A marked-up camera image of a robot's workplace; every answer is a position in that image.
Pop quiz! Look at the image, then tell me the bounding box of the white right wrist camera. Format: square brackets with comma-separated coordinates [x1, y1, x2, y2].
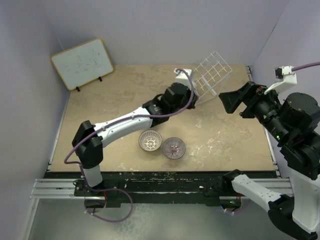
[264, 65, 297, 95]

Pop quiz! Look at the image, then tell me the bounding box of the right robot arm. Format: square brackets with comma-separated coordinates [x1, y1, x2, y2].
[219, 81, 320, 240]

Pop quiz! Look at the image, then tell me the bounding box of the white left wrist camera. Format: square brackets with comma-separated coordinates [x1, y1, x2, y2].
[174, 68, 193, 89]

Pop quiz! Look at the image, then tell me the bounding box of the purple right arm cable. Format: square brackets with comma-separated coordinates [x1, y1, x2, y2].
[292, 61, 320, 72]

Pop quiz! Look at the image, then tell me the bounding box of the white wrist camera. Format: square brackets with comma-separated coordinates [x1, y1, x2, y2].
[264, 65, 297, 95]
[174, 68, 193, 89]

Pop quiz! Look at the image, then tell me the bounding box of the small whiteboard yellow frame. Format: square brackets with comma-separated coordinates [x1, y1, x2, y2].
[50, 38, 114, 91]

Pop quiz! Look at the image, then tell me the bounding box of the aluminium frame rail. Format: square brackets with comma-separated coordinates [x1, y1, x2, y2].
[29, 177, 87, 200]

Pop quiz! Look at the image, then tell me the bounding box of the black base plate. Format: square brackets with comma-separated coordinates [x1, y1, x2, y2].
[44, 170, 278, 209]

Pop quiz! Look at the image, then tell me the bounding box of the brown wheel pattern bowl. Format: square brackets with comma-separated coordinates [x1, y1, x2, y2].
[138, 130, 162, 152]

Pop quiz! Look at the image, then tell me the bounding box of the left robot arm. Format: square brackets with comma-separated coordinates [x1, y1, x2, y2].
[71, 82, 199, 196]

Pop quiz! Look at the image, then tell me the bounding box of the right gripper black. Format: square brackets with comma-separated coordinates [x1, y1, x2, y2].
[218, 79, 290, 142]

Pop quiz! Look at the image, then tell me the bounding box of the white wire dish rack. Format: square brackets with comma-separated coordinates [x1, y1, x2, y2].
[192, 51, 233, 104]

